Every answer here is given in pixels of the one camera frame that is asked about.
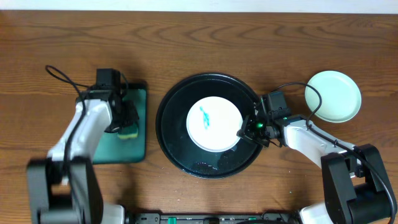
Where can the dark rectangular water tray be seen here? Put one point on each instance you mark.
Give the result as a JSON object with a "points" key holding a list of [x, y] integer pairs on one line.
{"points": [[111, 149]]}

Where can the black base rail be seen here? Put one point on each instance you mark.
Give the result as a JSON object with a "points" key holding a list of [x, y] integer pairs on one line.
{"points": [[157, 218]]}

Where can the pale green plate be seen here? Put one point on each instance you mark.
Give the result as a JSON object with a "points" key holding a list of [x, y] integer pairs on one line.
{"points": [[331, 87]]}

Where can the round black serving tray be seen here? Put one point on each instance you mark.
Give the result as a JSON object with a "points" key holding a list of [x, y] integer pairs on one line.
{"points": [[172, 132]]}

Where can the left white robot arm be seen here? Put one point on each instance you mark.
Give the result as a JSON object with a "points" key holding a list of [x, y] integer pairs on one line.
{"points": [[63, 187]]}

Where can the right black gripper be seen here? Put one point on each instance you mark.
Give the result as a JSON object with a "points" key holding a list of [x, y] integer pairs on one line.
{"points": [[250, 129]]}

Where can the white plate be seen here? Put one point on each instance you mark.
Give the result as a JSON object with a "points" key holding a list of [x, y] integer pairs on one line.
{"points": [[213, 123]]}

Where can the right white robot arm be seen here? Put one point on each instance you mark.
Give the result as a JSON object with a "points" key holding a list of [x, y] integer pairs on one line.
{"points": [[355, 183]]}

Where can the mint green plate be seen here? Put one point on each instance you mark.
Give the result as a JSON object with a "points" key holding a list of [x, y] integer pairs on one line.
{"points": [[339, 113]]}

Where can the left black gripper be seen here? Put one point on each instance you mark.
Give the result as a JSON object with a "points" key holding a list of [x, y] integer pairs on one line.
{"points": [[129, 115]]}

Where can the green yellow sponge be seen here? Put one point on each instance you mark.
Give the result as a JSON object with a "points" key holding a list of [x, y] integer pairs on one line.
{"points": [[129, 132]]}

